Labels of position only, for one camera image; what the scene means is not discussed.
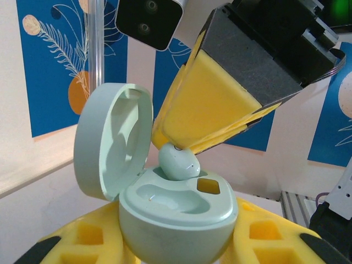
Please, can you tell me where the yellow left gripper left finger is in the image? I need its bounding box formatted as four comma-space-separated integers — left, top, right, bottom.
13, 202, 144, 264

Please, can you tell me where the mint green earbud case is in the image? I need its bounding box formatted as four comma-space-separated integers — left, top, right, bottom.
73, 82, 239, 262

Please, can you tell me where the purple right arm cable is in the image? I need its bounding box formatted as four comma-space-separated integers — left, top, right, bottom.
315, 192, 329, 206

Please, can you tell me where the aluminium side rail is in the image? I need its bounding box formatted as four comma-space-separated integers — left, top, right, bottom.
280, 190, 317, 228

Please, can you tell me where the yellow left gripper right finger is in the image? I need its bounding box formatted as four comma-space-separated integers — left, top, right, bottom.
222, 196, 351, 264

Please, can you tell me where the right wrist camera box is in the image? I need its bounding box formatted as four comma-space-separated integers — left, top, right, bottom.
114, 0, 189, 52

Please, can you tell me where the aluminium frame post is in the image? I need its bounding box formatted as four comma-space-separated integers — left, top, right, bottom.
86, 0, 107, 90

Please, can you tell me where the mint green wireless earbud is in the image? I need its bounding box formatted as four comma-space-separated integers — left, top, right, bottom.
158, 143, 201, 181

